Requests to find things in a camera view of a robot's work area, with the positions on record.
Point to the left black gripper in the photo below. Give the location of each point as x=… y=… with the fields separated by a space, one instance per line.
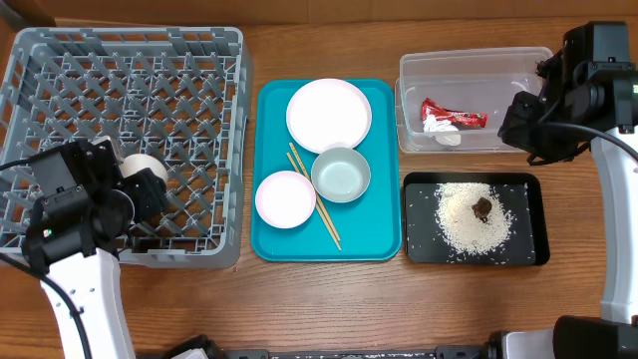
x=150 y=190

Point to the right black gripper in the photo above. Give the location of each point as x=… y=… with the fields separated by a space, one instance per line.
x=518 y=128

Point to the white cup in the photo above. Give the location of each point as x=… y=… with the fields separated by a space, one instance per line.
x=135 y=163

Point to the red snack wrapper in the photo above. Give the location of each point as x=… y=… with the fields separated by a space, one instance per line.
x=431 y=110

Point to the white tissue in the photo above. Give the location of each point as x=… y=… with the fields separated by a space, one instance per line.
x=443 y=131

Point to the small pink plate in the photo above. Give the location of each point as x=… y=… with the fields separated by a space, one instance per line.
x=285 y=199

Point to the brown food scrap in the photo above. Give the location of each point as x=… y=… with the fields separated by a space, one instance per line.
x=482 y=209

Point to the pile of white rice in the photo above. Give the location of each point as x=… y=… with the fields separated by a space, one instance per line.
x=462 y=230

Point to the grey green bowl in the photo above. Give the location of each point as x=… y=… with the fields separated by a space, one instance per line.
x=340 y=175

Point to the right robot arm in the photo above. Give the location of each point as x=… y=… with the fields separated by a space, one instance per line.
x=614 y=333

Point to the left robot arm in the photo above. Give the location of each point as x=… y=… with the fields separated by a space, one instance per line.
x=79 y=271

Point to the grey dishwasher rack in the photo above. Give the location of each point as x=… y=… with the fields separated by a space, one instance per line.
x=180 y=95

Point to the clear plastic bin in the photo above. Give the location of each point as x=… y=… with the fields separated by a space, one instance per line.
x=482 y=81

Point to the black plastic tray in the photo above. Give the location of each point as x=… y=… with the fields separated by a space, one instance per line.
x=521 y=197

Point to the wooden chopstick right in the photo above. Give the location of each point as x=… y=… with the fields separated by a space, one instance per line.
x=302 y=167

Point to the large white plate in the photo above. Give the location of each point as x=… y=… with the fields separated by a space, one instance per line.
x=328 y=113

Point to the teal plastic tray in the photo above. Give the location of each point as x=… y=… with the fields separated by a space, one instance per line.
x=370 y=227

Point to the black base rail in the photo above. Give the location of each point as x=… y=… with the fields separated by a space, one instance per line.
x=349 y=355

